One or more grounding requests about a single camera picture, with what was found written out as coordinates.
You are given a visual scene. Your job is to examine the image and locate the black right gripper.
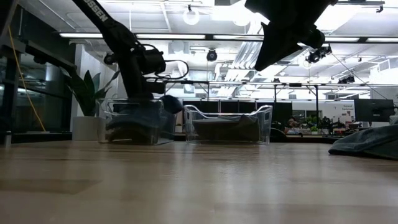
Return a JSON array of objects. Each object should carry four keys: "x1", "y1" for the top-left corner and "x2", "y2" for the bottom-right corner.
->
[{"x1": 244, "y1": 0, "x2": 338, "y2": 72}]

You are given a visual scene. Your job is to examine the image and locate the clear plastic bin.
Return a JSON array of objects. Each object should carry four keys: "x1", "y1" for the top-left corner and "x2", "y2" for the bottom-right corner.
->
[
  {"x1": 183, "y1": 105, "x2": 274, "y2": 146},
  {"x1": 98, "y1": 98, "x2": 178, "y2": 146}
]

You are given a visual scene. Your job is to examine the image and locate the black track spotlight cluster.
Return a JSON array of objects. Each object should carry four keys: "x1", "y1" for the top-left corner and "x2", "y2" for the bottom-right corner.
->
[
  {"x1": 305, "y1": 45, "x2": 333, "y2": 64},
  {"x1": 338, "y1": 75, "x2": 356, "y2": 85}
]

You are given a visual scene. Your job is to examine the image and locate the green snake plant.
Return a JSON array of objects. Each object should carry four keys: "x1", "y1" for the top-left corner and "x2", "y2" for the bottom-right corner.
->
[{"x1": 60, "y1": 67, "x2": 121, "y2": 118}]

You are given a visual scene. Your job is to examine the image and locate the white plant pot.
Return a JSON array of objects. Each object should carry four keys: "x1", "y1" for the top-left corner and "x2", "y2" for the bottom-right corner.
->
[{"x1": 72, "y1": 116, "x2": 107, "y2": 141}]

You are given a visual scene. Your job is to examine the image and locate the black partition panels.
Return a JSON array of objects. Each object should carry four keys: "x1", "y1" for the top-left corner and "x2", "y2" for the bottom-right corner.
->
[{"x1": 182, "y1": 99, "x2": 293, "y2": 114}]

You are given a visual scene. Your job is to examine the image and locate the long ceiling light bar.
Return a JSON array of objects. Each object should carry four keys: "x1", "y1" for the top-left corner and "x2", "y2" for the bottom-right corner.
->
[{"x1": 58, "y1": 32, "x2": 398, "y2": 44}]

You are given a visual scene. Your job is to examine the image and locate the person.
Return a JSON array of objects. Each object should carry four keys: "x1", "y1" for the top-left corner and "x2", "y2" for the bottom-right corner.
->
[{"x1": 284, "y1": 116, "x2": 302, "y2": 135}]

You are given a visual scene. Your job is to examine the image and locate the black office chair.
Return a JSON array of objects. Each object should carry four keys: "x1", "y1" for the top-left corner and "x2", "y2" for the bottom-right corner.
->
[{"x1": 269, "y1": 127, "x2": 289, "y2": 144}]

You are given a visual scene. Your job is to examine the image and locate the black computer monitor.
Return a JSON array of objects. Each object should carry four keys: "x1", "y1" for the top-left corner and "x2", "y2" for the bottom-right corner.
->
[{"x1": 354, "y1": 98, "x2": 395, "y2": 123}]

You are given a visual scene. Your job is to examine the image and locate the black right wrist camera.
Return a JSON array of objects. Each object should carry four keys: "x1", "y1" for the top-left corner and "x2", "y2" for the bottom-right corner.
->
[{"x1": 300, "y1": 25, "x2": 326, "y2": 50}]

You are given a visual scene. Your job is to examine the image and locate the yellow cable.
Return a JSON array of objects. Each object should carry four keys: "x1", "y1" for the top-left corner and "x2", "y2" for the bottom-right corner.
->
[{"x1": 7, "y1": 25, "x2": 47, "y2": 132}]

